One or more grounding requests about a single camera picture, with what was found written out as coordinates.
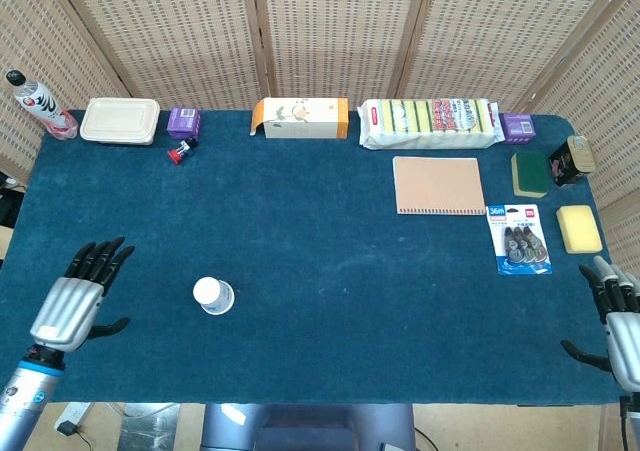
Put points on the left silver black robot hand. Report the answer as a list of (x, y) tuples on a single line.
[(65, 311)]

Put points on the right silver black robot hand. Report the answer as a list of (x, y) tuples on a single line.
[(622, 341)]

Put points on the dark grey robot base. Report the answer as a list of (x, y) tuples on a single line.
[(310, 428)]

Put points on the white power strip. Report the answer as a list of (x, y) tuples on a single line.
[(75, 413)]

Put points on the black plug adapter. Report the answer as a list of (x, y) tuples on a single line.
[(65, 428)]

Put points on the blue correction tape pack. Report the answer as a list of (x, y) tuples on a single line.
[(520, 241)]

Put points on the shiny metal table leg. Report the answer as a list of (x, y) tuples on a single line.
[(150, 428)]

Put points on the black tin with gold lid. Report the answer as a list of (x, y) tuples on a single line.
[(570, 163)]

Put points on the green yellow scouring sponge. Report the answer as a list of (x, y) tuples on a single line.
[(530, 173)]

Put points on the beige lidded lunch box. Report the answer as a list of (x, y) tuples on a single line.
[(120, 121)]

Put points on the small red black stamp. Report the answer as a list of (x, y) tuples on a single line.
[(182, 150)]

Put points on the clear plastic drink bottle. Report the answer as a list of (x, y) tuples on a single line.
[(40, 103)]

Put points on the purple box with barcode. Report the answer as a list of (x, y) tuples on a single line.
[(184, 122)]

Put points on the purple box with label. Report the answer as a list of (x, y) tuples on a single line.
[(519, 127)]

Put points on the orange spiral notebook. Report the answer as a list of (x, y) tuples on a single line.
[(439, 185)]

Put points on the blue table cloth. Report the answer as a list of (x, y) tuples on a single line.
[(310, 251)]

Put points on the pack of yellow green sponges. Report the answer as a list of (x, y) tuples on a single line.
[(430, 123)]

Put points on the orange white floral carton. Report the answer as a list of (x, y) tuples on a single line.
[(300, 118)]

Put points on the bamboo folding screen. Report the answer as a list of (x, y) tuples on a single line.
[(330, 31)]

